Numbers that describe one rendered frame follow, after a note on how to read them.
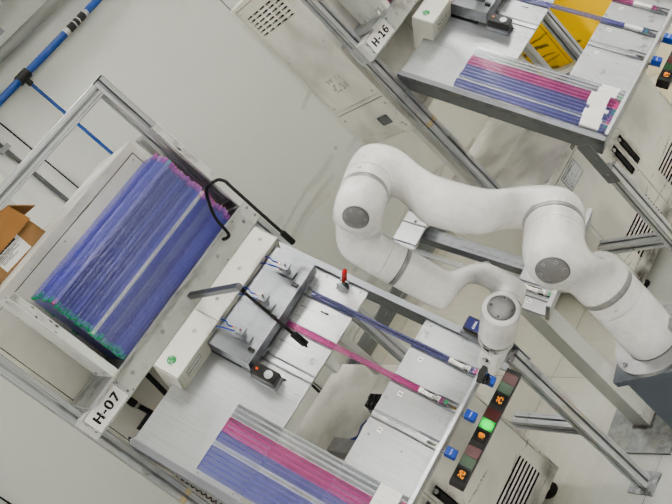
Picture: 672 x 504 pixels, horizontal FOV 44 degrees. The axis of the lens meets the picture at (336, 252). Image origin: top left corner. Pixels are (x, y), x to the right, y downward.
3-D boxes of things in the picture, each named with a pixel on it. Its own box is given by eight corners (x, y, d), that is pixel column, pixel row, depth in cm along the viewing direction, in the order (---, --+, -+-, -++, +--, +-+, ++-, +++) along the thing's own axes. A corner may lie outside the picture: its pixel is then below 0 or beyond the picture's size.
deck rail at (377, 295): (496, 353, 225) (498, 343, 220) (493, 359, 224) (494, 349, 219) (276, 249, 248) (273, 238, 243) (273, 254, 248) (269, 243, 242)
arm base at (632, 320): (702, 297, 178) (653, 242, 172) (692, 368, 167) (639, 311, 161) (625, 317, 192) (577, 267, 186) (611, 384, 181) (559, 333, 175)
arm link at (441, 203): (573, 277, 167) (574, 228, 179) (594, 233, 159) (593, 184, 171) (333, 215, 171) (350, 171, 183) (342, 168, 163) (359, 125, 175)
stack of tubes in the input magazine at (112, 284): (233, 213, 235) (160, 149, 226) (123, 361, 214) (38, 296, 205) (216, 220, 246) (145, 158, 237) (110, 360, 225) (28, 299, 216)
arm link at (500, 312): (485, 309, 195) (473, 343, 191) (489, 282, 183) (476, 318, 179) (520, 320, 193) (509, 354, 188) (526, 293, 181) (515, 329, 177)
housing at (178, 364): (285, 261, 247) (277, 236, 235) (190, 399, 228) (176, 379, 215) (262, 250, 250) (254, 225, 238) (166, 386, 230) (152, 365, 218)
